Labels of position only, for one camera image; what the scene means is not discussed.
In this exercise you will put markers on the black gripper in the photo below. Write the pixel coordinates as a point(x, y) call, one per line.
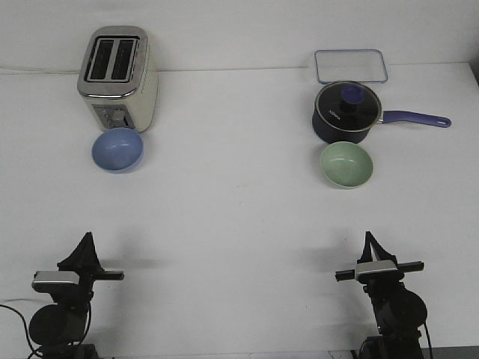
point(84, 262)
point(373, 251)

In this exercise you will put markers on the green bowl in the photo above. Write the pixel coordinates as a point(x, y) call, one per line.
point(346, 165)

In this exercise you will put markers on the blue bowl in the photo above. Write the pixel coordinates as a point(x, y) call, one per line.
point(118, 150)

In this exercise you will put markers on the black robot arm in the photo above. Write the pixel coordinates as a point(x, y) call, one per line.
point(60, 328)
point(399, 312)

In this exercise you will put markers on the dark blue saucepan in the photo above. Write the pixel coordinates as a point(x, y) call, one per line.
point(331, 135)

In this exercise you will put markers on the glass pot lid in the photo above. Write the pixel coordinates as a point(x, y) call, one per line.
point(348, 106)

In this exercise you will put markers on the cream and steel toaster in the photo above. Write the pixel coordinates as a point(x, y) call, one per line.
point(118, 79)

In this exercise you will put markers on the clear blue-rimmed container lid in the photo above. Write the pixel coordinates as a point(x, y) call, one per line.
point(358, 65)

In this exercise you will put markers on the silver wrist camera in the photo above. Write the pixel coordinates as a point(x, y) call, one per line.
point(365, 270)
point(54, 281)

